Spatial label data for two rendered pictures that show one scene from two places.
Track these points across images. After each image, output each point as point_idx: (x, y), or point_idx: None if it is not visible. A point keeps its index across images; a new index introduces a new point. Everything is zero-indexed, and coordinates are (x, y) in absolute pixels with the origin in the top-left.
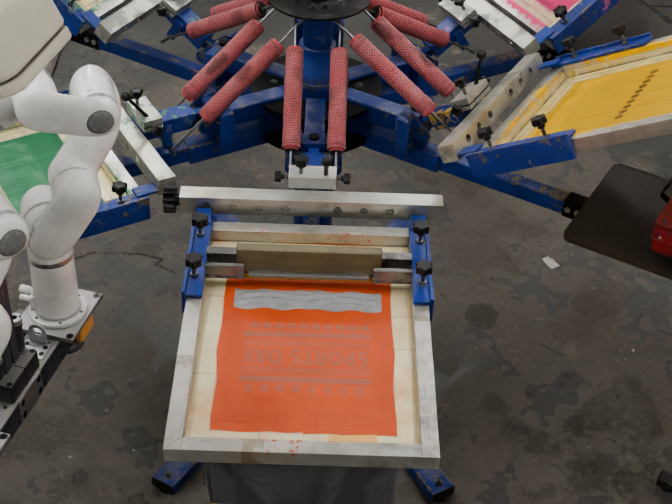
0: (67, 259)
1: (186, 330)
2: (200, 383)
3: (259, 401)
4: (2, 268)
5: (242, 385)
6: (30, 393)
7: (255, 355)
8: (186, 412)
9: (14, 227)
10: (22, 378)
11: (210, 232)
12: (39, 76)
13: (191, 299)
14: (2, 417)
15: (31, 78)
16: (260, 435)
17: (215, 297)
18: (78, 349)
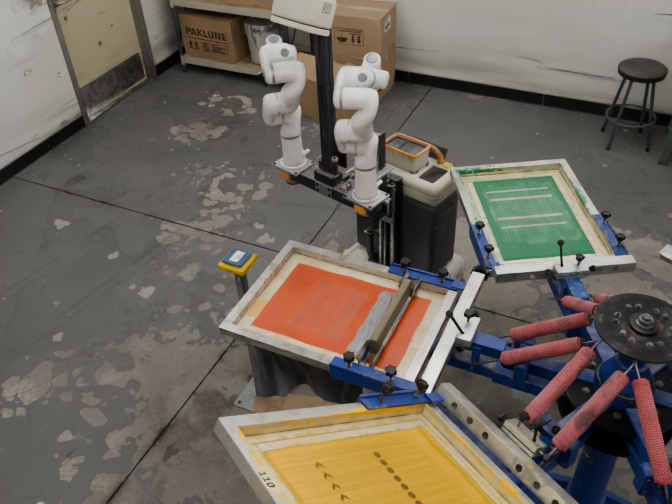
0: (356, 167)
1: (364, 262)
2: (331, 266)
3: (306, 283)
4: (281, 94)
5: (321, 279)
6: (322, 187)
7: (340, 289)
8: (309, 253)
9: (264, 69)
10: (320, 176)
11: (443, 286)
12: (354, 69)
13: (388, 268)
14: (309, 176)
15: (274, 20)
16: (284, 277)
17: (394, 285)
18: (357, 215)
